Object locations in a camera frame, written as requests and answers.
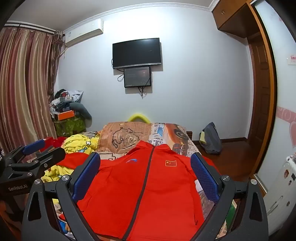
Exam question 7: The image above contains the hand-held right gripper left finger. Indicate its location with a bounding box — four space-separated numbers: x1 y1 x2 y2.
21 152 101 241

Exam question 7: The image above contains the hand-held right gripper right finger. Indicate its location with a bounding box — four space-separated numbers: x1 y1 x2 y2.
190 152 270 241

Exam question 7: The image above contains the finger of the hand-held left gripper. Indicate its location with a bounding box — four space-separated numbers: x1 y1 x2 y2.
3 138 47 164
7 147 66 179

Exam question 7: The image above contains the red zip jacket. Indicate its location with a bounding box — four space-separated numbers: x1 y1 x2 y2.
54 140 223 240

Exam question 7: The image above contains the red fuzzy cloth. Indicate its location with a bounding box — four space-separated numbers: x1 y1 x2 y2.
43 136 68 148

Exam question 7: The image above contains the yellow cartoon blanket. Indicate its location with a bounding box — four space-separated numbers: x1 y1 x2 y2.
41 134 102 184

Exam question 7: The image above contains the green patterned cover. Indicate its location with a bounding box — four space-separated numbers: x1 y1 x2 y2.
54 116 86 138

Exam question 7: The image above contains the printed bed sheet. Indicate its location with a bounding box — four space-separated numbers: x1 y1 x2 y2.
28 131 238 241

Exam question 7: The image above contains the dark grey bag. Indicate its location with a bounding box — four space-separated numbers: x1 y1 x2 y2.
199 122 223 155

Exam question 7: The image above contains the orange box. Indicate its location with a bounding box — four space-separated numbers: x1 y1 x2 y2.
57 110 76 121

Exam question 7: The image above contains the green and orange object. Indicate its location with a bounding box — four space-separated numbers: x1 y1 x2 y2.
49 89 93 121

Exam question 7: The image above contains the brown printed folded quilt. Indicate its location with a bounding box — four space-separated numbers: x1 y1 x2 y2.
98 121 193 158

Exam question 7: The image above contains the striped brown curtain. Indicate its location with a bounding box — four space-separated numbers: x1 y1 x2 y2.
0 21 64 154

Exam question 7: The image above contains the white appliance with stickers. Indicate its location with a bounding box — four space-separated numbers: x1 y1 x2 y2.
263 152 296 237

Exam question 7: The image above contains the wooden door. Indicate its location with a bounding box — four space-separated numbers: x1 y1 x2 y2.
247 32 271 141

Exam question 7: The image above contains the white air conditioner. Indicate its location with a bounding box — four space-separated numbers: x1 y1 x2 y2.
64 19 105 47

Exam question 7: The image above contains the wooden overhead cabinet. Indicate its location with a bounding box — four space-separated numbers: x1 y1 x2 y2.
212 0 255 39

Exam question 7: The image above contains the yellow-green ring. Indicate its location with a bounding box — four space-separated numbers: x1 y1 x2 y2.
128 113 152 123

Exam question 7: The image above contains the small black wall monitor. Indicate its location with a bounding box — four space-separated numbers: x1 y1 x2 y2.
123 66 152 88

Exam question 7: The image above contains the black wall television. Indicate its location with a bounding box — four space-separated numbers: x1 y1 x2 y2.
112 38 162 70

